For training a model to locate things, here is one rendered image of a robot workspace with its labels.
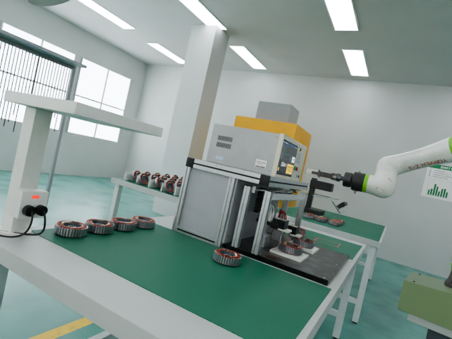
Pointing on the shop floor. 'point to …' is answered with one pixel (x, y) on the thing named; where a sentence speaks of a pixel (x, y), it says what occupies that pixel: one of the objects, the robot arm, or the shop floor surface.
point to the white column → (193, 104)
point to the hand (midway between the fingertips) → (312, 172)
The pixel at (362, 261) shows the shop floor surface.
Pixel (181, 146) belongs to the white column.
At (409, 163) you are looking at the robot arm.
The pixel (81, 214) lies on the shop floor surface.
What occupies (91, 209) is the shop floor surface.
